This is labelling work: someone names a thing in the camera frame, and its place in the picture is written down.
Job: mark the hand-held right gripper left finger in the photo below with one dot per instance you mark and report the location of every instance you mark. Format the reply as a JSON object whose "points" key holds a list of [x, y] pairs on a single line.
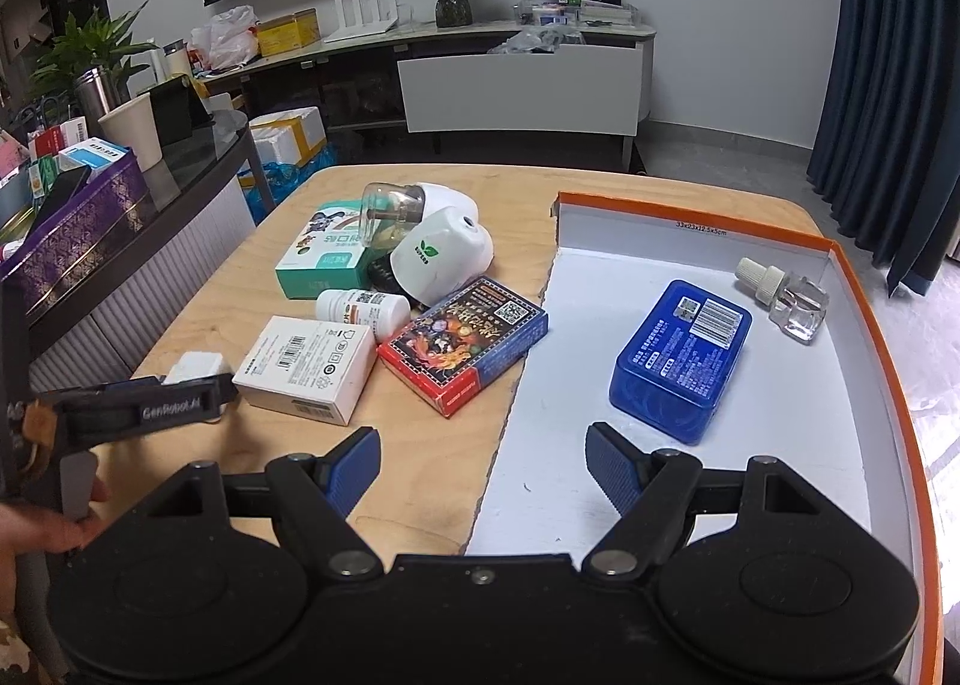
{"points": [[352, 467]]}

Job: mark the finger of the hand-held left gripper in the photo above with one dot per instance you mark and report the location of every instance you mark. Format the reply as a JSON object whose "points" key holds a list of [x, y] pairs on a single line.
{"points": [[150, 409]]}

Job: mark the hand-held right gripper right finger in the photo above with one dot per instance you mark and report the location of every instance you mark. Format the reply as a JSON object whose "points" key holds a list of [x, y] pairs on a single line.
{"points": [[609, 464]]}

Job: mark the white charger adapter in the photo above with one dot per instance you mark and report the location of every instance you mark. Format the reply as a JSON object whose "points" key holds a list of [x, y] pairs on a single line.
{"points": [[196, 364]]}

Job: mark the orange-rimmed white cardboard box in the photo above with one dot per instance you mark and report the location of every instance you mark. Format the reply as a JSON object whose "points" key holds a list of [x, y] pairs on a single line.
{"points": [[570, 370]]}

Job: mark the white rectangular carton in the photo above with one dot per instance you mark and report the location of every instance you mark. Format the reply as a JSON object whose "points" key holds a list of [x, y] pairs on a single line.
{"points": [[304, 370]]}

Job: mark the blue tin box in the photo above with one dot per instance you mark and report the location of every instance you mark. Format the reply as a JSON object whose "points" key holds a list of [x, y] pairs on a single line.
{"points": [[675, 362]]}

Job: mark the white pill bottle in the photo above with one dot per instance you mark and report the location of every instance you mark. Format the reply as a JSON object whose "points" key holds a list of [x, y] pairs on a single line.
{"points": [[360, 310]]}

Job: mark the colourful playing card box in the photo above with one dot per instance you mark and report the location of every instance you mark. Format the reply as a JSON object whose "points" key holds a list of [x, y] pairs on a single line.
{"points": [[465, 343]]}

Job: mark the black charger plug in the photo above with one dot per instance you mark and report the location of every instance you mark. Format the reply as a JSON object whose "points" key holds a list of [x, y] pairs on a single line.
{"points": [[384, 276]]}

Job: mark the teal cartoon mask box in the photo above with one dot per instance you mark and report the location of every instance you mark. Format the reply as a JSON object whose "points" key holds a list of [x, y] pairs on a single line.
{"points": [[319, 257]]}

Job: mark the white vaporizer with leaf logo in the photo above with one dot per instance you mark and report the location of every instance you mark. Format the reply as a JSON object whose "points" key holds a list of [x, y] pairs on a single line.
{"points": [[446, 257]]}

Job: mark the clear refill bottle white cap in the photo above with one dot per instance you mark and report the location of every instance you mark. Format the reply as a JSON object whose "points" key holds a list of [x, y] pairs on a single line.
{"points": [[795, 306]]}

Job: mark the white vaporizer with clear bottle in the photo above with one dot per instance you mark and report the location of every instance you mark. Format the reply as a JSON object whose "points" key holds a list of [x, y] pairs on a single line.
{"points": [[405, 205]]}

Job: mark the person's left hand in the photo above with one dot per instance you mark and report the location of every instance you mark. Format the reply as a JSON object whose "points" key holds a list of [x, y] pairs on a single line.
{"points": [[37, 531]]}

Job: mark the purple patterned box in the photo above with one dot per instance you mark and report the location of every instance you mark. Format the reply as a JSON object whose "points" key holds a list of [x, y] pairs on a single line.
{"points": [[82, 235]]}

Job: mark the black phone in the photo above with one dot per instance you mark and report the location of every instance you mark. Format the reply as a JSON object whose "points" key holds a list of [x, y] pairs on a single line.
{"points": [[60, 197]]}

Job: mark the blue and white medicine box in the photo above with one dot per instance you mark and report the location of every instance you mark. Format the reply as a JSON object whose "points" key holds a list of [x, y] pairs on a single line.
{"points": [[94, 154]]}

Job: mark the red and white box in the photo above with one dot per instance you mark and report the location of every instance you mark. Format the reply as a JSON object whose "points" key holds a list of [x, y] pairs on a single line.
{"points": [[60, 136]]}

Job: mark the dark glass side table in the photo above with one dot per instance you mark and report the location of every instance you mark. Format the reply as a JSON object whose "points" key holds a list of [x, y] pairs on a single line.
{"points": [[195, 167]]}

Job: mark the blue plastic bag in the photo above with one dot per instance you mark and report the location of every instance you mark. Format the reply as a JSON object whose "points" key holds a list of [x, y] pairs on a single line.
{"points": [[281, 182]]}

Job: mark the white paper cup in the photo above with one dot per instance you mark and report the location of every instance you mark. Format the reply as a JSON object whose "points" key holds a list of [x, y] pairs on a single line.
{"points": [[135, 130]]}

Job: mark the person's camouflage clothing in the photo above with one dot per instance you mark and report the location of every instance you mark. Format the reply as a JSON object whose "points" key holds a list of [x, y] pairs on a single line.
{"points": [[15, 655]]}

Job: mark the steel thermos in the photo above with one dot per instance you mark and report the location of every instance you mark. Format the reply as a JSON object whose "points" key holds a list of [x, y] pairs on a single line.
{"points": [[97, 100]]}

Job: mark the white and yellow carton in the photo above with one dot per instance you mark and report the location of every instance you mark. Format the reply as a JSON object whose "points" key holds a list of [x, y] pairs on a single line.
{"points": [[289, 133]]}

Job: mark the leafy green plant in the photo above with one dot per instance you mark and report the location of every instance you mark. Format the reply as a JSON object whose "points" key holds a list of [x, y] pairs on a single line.
{"points": [[90, 47]]}

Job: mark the white plastic bag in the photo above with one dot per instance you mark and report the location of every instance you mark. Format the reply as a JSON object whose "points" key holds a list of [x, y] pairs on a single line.
{"points": [[225, 36]]}

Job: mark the white tv cabinet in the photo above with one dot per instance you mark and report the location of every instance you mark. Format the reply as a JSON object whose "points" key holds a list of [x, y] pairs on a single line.
{"points": [[525, 92]]}

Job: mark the yellow box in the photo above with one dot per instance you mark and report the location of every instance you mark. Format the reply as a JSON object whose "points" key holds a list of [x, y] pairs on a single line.
{"points": [[289, 32]]}

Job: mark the crumpled clear plastic wrap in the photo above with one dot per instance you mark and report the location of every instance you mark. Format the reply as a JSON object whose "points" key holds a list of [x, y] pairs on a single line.
{"points": [[529, 42]]}

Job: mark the white router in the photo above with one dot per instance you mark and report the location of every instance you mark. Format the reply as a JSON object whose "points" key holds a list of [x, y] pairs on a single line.
{"points": [[360, 17]]}

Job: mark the clear plastic boxes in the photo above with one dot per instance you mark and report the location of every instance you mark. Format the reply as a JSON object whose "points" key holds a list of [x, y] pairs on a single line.
{"points": [[555, 13]]}

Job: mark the dark blue curtain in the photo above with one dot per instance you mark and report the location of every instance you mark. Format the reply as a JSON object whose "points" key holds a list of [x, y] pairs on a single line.
{"points": [[877, 92]]}

